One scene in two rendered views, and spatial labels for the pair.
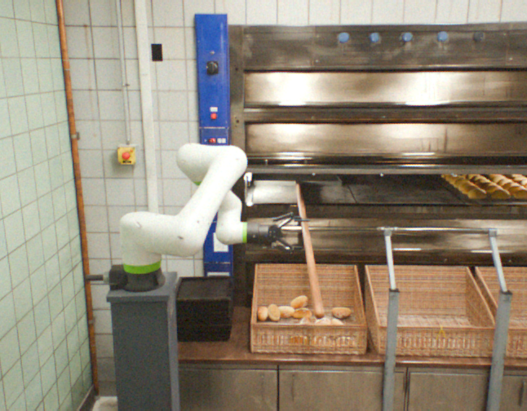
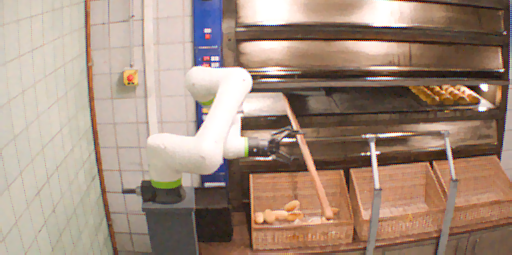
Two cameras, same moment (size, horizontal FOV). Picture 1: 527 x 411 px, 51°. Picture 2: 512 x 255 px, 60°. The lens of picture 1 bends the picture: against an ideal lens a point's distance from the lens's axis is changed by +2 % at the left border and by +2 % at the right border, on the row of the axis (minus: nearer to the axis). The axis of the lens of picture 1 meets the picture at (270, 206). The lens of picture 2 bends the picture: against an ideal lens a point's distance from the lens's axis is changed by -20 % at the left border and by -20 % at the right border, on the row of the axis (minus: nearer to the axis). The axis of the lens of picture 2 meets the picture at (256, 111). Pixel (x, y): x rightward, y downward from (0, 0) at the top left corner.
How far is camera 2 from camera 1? 24 cm
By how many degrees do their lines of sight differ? 3
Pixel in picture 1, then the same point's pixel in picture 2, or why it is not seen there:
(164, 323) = (190, 229)
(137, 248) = (163, 166)
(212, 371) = not seen: outside the picture
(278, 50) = not seen: outside the picture
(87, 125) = (100, 54)
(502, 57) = not seen: outside the picture
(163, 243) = (186, 162)
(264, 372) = not seen: outside the picture
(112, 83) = (120, 16)
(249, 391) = not seen: outside the picture
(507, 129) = (450, 48)
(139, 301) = (168, 211)
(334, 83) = (317, 5)
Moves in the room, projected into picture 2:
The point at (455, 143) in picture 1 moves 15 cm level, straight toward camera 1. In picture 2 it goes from (417, 59) to (418, 63)
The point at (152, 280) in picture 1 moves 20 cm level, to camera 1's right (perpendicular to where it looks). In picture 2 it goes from (177, 194) to (230, 194)
